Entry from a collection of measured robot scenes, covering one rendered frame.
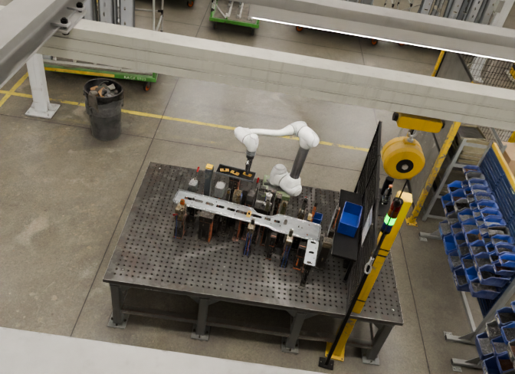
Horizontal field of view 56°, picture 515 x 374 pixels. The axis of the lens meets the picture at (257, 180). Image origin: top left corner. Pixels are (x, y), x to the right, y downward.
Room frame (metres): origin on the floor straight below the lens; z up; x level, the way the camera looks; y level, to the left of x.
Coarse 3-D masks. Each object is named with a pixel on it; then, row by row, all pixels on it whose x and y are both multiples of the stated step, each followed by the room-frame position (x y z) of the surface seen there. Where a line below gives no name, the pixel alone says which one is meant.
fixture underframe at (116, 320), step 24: (120, 288) 2.51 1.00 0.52; (144, 288) 2.50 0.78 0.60; (120, 312) 2.49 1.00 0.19; (144, 312) 2.51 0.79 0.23; (168, 312) 2.56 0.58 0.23; (288, 312) 2.57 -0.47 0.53; (192, 336) 2.49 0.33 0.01; (288, 336) 2.56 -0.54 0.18; (312, 336) 2.58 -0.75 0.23; (384, 336) 2.59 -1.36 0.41
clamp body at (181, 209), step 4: (184, 204) 3.12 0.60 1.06; (176, 208) 3.05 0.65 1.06; (180, 208) 3.06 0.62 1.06; (184, 208) 3.07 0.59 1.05; (176, 212) 3.04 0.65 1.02; (180, 212) 3.03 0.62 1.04; (184, 212) 3.09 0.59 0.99; (176, 216) 3.03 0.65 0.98; (180, 216) 3.03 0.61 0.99; (184, 216) 3.09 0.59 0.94; (176, 220) 3.03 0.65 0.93; (180, 220) 3.04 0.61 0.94; (184, 220) 3.11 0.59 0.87; (176, 224) 3.03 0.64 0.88; (180, 224) 3.05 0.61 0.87; (184, 224) 3.10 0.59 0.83; (176, 228) 3.05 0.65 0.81; (180, 228) 3.04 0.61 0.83; (184, 228) 3.11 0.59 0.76; (176, 232) 3.04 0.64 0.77; (180, 232) 3.04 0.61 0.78; (184, 232) 3.11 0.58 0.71; (172, 236) 3.04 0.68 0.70; (176, 236) 3.04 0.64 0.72; (180, 236) 3.04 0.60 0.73
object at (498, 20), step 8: (504, 0) 9.29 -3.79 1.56; (512, 0) 9.26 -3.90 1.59; (496, 8) 9.26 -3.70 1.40; (504, 8) 9.26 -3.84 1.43; (496, 16) 9.33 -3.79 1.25; (504, 16) 9.26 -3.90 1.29; (496, 24) 9.25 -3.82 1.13; (472, 64) 9.38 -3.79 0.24; (480, 64) 9.26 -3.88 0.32; (480, 72) 9.26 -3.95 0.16; (480, 80) 9.19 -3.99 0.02
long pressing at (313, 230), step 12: (180, 192) 3.33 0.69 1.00; (192, 192) 3.35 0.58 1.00; (192, 204) 3.21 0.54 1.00; (204, 204) 3.23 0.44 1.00; (216, 204) 3.26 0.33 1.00; (228, 204) 3.29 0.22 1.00; (228, 216) 3.14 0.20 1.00; (240, 216) 3.16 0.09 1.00; (252, 216) 3.19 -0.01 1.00; (264, 216) 3.22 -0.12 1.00; (276, 216) 3.25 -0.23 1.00; (288, 216) 3.27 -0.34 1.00; (276, 228) 3.09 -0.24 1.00; (288, 228) 3.12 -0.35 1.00; (300, 228) 3.15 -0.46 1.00; (312, 228) 3.17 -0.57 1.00
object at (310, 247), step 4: (308, 240) 3.02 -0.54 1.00; (312, 240) 3.03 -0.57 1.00; (308, 244) 2.97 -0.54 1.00; (312, 244) 2.97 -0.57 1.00; (316, 244) 2.98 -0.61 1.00; (308, 248) 2.92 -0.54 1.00; (312, 248) 2.93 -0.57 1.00; (316, 248) 2.94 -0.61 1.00; (308, 252) 2.88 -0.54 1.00; (316, 252) 2.89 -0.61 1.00; (304, 256) 2.84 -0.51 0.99; (308, 256) 2.83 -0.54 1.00; (312, 256) 2.84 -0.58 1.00; (316, 256) 2.85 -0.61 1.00; (304, 260) 2.78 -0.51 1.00; (308, 260) 2.79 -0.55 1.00; (312, 260) 2.80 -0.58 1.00; (312, 264) 2.75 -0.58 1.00
